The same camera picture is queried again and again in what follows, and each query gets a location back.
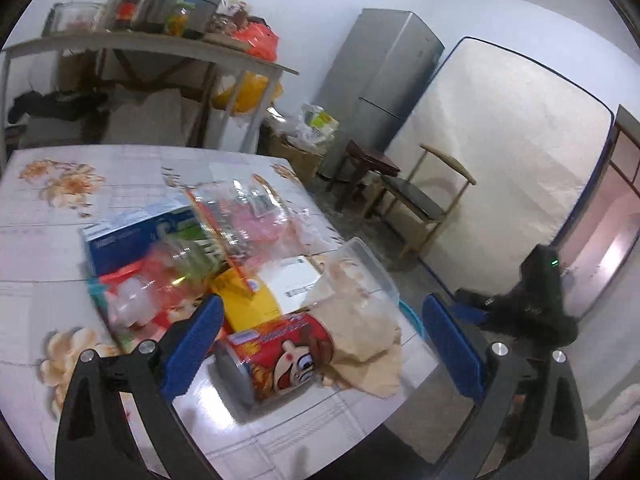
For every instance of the clear plastic container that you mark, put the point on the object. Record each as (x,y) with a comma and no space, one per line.
(372,267)

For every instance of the clear red print wrapper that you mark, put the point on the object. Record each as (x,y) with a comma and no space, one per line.
(240,215)

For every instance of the green label plastic bottle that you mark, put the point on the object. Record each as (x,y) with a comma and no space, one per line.
(165,275)

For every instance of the dark sauce jar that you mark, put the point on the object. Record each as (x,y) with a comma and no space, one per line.
(127,10)

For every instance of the grey refrigerator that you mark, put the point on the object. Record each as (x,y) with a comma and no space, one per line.
(375,85)

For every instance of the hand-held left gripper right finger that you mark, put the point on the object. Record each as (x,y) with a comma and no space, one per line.
(450,350)

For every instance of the small clear bottle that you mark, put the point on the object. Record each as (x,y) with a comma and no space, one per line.
(115,5)

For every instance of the dark wooden stool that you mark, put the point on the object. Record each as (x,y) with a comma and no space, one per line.
(365,160)

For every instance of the yellow plastic bag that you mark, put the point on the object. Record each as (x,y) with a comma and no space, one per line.
(247,92)

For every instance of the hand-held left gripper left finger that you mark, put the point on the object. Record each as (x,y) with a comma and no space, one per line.
(195,345)

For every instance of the white plastic bags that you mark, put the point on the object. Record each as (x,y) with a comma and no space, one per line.
(317,122)

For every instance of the floral tablecloth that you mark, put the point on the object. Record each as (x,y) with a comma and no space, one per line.
(50,260)

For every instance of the clear bag of dried food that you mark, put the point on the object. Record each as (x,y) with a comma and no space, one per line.
(230,15)

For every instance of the blue plastic basket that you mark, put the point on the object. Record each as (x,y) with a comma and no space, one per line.
(412,317)

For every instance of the yellow white medicine box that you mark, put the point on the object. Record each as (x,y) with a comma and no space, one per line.
(290,280)

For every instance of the yellow pickle jar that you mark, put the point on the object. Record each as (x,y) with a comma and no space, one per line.
(177,17)

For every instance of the red chip can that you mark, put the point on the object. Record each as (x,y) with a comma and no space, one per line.
(275,355)

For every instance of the red plastic bag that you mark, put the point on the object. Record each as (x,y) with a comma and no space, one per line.
(257,40)

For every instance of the wooden chair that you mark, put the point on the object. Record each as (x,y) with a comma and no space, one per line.
(420,200)

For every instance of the beige sack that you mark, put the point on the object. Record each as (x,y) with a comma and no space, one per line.
(145,115)

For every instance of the long white side table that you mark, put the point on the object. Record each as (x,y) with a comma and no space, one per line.
(150,45)

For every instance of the black clothes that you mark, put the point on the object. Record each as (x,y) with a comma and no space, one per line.
(45,105)

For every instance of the grey rice cooker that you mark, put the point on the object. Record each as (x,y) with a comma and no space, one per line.
(170,5)

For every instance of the red box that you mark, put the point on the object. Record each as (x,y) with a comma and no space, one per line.
(114,278)

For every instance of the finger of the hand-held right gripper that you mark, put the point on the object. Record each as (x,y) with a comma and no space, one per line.
(480,317)
(472,297)

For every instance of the glass bowl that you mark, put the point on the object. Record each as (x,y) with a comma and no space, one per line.
(75,15)

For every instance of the white mattress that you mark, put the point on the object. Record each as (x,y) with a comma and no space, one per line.
(500,170)

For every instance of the cardboard box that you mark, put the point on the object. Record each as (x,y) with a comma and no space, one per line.
(297,157)

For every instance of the blue white box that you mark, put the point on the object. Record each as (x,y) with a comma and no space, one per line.
(125,240)

